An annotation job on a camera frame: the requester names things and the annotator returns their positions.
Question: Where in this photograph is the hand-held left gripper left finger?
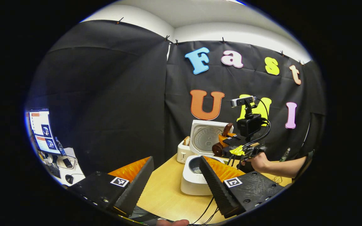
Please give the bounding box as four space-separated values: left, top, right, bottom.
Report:
68 156 155 217

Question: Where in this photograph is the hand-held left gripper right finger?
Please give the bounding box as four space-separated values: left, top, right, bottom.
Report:
199 155 286 219

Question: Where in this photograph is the white rice cooker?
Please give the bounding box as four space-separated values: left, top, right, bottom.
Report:
180 120 235 196

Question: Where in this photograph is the white toaster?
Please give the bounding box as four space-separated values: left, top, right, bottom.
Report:
177 140 194 164

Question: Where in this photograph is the white side desk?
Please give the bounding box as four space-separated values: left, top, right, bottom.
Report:
38 148 85 186

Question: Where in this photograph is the person's black sleeve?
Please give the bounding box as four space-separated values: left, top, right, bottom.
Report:
294 150 315 182

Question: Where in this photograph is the black backdrop cloth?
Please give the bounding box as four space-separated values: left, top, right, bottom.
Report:
27 19 326 176

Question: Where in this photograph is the black keyboard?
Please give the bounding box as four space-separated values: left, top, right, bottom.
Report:
44 163 61 179

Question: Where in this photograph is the computer monitor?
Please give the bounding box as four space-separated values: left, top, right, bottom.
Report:
28 108 63 156

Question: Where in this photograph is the black cable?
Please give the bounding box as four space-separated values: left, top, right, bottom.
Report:
190 196 219 226

